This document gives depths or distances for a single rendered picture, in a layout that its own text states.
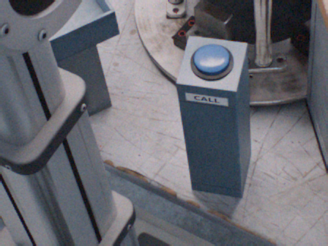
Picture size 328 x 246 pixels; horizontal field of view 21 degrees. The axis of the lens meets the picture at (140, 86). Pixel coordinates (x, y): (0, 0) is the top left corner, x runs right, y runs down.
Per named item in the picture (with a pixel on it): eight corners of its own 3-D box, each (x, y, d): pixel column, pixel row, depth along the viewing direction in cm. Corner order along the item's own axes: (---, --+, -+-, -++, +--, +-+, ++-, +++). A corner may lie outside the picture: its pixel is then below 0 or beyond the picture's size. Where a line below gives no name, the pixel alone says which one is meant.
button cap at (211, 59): (198, 45, 104) (198, 40, 103) (232, 50, 103) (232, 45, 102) (191, 73, 102) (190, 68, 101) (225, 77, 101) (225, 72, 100)
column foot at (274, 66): (240, 57, 131) (239, 53, 130) (285, 55, 130) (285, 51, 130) (241, 73, 129) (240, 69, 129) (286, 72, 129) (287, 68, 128)
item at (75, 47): (11, 52, 140) (-40, -80, 116) (74, 23, 141) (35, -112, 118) (75, 172, 126) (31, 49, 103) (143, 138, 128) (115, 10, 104)
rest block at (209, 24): (203, 20, 133) (200, -2, 129) (234, 36, 131) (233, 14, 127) (186, 40, 132) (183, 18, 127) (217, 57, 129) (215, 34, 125)
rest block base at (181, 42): (192, 23, 136) (192, 15, 134) (236, 45, 132) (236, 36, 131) (173, 45, 134) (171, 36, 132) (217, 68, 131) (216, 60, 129)
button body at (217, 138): (202, 146, 126) (189, 35, 105) (251, 154, 124) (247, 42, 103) (191, 189, 122) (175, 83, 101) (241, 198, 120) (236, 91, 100)
